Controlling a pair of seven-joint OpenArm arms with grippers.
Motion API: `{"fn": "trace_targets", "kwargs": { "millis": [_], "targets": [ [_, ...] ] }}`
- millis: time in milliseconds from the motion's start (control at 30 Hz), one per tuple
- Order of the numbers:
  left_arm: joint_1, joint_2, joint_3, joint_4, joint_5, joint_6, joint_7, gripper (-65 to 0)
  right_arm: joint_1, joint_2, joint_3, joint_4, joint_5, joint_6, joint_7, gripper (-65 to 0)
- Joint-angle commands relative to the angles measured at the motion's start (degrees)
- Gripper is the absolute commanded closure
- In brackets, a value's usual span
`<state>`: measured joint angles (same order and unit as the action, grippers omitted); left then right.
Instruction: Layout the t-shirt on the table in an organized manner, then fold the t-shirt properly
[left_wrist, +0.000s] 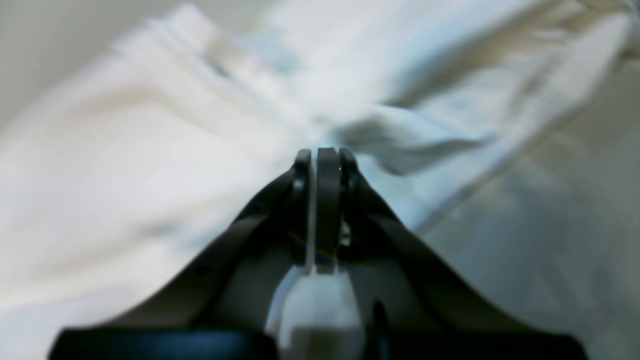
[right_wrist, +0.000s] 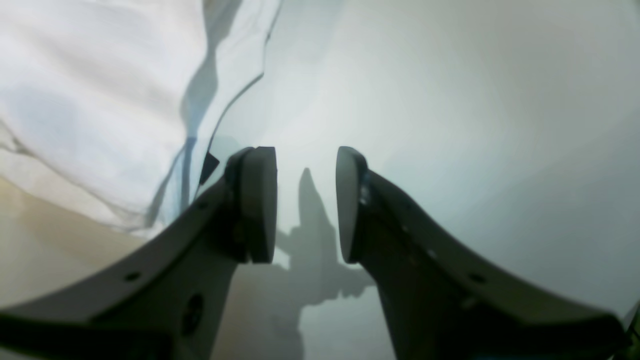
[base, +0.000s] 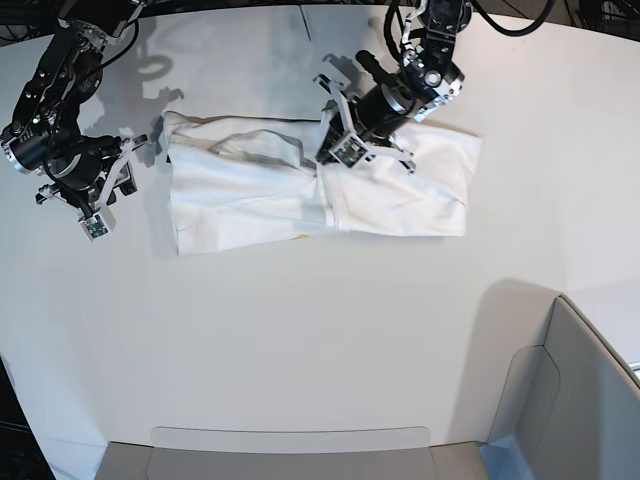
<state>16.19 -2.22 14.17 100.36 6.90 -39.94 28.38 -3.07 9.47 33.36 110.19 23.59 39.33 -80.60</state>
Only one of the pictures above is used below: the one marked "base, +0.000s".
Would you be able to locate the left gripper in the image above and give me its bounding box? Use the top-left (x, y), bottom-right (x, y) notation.
top-left (315, 74), bottom-right (416, 173)

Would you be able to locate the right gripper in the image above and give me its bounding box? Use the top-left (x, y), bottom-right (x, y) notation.
top-left (35, 134), bottom-right (149, 219)

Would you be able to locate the white printed t-shirt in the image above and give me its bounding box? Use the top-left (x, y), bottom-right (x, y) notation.
top-left (163, 111), bottom-right (481, 255)

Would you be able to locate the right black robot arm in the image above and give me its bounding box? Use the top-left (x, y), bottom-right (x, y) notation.
top-left (1, 1), bottom-right (147, 222)

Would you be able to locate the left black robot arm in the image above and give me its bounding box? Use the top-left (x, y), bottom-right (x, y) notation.
top-left (315, 1), bottom-right (472, 173)

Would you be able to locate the grey plastic bin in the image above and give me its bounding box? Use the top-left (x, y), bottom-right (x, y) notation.
top-left (97, 296), bottom-right (639, 479)

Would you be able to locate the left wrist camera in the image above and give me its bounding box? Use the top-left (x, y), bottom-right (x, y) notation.
top-left (329, 133), bottom-right (371, 168)

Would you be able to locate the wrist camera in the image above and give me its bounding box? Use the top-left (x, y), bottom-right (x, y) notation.
top-left (329, 133), bottom-right (371, 168)
top-left (79, 206), bottom-right (116, 242)

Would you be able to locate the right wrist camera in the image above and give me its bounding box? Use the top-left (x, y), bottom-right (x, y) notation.
top-left (79, 206), bottom-right (116, 242)

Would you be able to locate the black hanging cable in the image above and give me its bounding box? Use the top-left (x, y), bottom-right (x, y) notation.
top-left (472, 0), bottom-right (556, 37)

